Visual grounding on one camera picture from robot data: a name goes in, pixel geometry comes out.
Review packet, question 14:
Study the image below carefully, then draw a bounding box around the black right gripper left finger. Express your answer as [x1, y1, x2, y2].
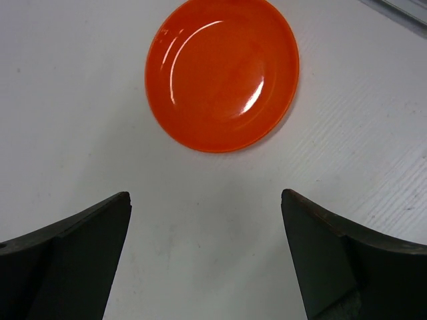
[1, 192, 131, 319]

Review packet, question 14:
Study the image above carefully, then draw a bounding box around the orange round plate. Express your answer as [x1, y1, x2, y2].
[145, 1, 300, 153]

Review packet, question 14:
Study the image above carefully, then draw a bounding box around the aluminium table edge rail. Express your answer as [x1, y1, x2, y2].
[360, 0, 426, 38]

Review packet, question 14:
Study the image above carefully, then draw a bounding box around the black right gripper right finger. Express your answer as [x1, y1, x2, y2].
[281, 189, 426, 319]

